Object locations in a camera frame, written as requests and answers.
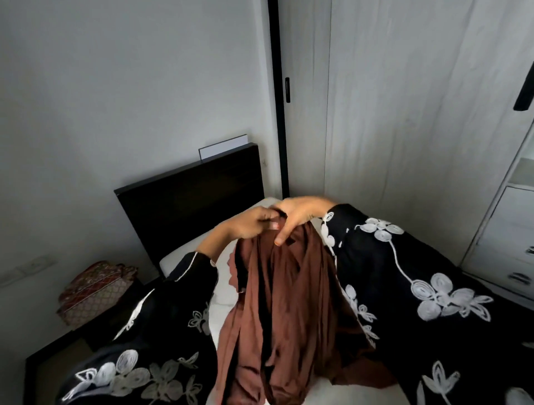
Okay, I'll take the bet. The person's right hand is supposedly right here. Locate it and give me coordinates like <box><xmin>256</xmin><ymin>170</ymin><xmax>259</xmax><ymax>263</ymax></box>
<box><xmin>269</xmin><ymin>196</ymin><xmax>323</xmax><ymax>247</ymax></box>

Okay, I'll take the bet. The person's left hand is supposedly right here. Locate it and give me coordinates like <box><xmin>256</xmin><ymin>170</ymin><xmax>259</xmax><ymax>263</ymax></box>
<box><xmin>227</xmin><ymin>206</ymin><xmax>284</xmax><ymax>241</ymax></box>

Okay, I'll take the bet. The white board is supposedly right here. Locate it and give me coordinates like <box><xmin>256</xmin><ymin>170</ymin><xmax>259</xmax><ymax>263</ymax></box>
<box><xmin>198</xmin><ymin>134</ymin><xmax>249</xmax><ymax>161</ymax></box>

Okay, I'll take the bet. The black floral blouse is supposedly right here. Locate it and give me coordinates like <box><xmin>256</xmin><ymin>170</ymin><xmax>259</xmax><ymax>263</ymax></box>
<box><xmin>54</xmin><ymin>203</ymin><xmax>534</xmax><ymax>405</ymax></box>

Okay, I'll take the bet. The dark wooden bed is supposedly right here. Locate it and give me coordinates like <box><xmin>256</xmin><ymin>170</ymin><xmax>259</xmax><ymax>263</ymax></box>
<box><xmin>113</xmin><ymin>142</ymin><xmax>266</xmax><ymax>276</ymax></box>

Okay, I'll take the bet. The red patterned bedsheet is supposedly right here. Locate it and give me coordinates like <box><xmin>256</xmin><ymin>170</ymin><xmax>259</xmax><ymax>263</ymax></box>
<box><xmin>57</xmin><ymin>260</ymin><xmax>139</xmax><ymax>328</ymax></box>

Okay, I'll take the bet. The white wardrobe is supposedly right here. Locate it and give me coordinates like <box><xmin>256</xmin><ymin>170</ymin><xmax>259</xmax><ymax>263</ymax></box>
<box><xmin>266</xmin><ymin>0</ymin><xmax>534</xmax><ymax>312</ymax></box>

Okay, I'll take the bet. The black stool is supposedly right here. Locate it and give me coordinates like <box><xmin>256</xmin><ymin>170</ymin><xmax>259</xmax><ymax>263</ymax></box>
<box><xmin>75</xmin><ymin>277</ymin><xmax>164</xmax><ymax>351</ymax></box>

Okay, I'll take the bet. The person's right forearm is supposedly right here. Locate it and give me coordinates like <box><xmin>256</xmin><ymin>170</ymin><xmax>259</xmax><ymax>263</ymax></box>
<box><xmin>315</xmin><ymin>196</ymin><xmax>339</xmax><ymax>217</ymax></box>

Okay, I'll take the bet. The white mattress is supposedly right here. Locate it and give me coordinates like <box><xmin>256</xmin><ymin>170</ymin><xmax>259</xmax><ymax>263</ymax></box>
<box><xmin>159</xmin><ymin>196</ymin><xmax>409</xmax><ymax>405</ymax></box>

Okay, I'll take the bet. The brown bed sheet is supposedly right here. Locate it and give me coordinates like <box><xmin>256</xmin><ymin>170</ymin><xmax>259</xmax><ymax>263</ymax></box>
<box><xmin>212</xmin><ymin>221</ymin><xmax>397</xmax><ymax>405</ymax></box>

